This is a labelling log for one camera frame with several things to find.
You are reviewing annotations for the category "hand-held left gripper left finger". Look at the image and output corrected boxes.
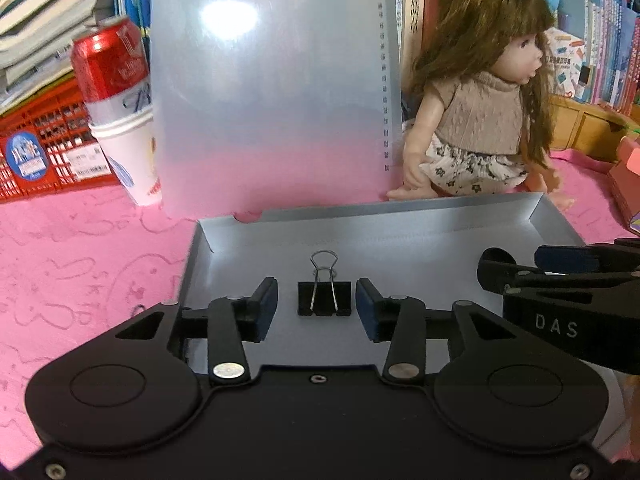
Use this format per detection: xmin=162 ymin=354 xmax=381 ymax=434
xmin=116 ymin=276 xmax=279 ymax=387

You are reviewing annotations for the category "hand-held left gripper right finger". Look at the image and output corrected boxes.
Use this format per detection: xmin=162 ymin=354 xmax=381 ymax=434
xmin=356 ymin=277 xmax=518 ymax=380

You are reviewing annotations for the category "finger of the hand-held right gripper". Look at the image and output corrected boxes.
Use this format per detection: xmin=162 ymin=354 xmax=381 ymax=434
xmin=534 ymin=239 xmax=640 ymax=276
xmin=505 ymin=269 xmax=640 ymax=297

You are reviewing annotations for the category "black round cap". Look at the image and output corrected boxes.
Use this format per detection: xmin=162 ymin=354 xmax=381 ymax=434
xmin=477 ymin=248 xmax=519 ymax=293

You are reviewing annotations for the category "black binder clip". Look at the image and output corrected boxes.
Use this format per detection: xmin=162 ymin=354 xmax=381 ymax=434
xmin=298 ymin=251 xmax=351 ymax=317

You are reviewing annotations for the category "grey cardboard box tray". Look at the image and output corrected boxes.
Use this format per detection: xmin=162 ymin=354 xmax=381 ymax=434
xmin=177 ymin=192 xmax=586 ymax=376

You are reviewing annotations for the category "pink cardboard toy box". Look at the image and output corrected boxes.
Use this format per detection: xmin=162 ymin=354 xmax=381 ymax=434
xmin=607 ymin=135 xmax=640 ymax=236

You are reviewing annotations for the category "wooden shelf box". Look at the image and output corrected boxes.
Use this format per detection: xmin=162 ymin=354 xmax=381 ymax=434
xmin=550 ymin=95 xmax=640 ymax=164

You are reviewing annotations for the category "brown-haired doll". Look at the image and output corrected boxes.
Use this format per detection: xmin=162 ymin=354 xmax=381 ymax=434
xmin=386 ymin=0 xmax=577 ymax=212

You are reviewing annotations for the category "pink printed blanket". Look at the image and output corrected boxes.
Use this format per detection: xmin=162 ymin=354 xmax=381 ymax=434
xmin=0 ymin=147 xmax=640 ymax=471

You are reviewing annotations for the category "colourful printed box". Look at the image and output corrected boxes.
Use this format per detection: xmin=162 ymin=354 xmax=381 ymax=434
xmin=542 ymin=27 xmax=594 ymax=99

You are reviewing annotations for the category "white paper cup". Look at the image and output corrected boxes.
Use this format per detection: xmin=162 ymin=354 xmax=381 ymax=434
xmin=85 ymin=87 xmax=164 ymax=207

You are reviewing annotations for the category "translucent plastic clipboard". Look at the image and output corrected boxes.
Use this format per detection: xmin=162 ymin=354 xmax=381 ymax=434
xmin=149 ymin=0 xmax=403 ymax=220

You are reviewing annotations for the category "row of standing books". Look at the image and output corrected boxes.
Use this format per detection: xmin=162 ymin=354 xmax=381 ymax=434
xmin=390 ymin=0 xmax=640 ymax=122

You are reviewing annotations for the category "red plastic basket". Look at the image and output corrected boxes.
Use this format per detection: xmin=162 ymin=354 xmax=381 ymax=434
xmin=0 ymin=77 xmax=123 ymax=204

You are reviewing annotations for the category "red drink can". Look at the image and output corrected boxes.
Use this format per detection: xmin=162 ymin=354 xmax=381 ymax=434
xmin=70 ymin=15 xmax=153 ymax=117

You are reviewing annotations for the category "stack of lying books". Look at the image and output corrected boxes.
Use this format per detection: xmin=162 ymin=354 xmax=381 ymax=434
xmin=0 ymin=0 xmax=118 ymax=111

